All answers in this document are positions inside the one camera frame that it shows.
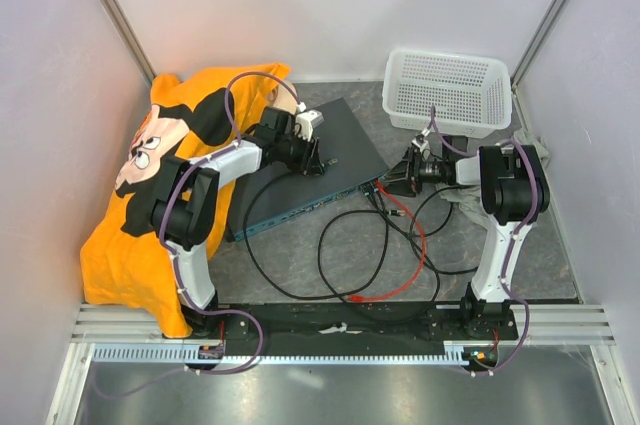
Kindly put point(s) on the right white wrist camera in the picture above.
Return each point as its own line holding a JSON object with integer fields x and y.
{"x": 420, "y": 143}

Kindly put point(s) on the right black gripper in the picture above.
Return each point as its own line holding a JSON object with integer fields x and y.
{"x": 406, "y": 181}

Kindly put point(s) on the white plastic basket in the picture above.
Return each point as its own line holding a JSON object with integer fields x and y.
{"x": 466, "y": 95}

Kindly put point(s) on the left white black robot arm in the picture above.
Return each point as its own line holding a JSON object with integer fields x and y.
{"x": 187, "y": 192}

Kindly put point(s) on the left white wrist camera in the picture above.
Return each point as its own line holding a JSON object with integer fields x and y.
{"x": 306, "y": 123}

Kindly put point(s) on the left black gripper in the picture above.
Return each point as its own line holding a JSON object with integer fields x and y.
{"x": 310, "y": 163}

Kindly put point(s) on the white slotted cable duct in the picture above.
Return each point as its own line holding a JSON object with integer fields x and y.
{"x": 198, "y": 355}

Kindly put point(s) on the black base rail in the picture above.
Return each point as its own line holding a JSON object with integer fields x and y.
{"x": 334, "y": 328}

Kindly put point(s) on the peach fabric hat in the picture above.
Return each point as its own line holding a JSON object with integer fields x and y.
{"x": 280, "y": 98}

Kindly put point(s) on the dark blue network switch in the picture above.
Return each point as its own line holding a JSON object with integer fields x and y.
{"x": 270, "y": 197}

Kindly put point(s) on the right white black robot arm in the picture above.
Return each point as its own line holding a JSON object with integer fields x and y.
{"x": 492, "y": 280}

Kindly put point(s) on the grey cloth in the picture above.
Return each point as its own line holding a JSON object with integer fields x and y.
{"x": 498, "y": 188}

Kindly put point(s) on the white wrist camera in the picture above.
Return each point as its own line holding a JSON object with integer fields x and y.
{"x": 420, "y": 143}
{"x": 306, "y": 123}

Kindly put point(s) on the orange mickey mouse cloth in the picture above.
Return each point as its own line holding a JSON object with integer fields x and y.
{"x": 123, "y": 262}

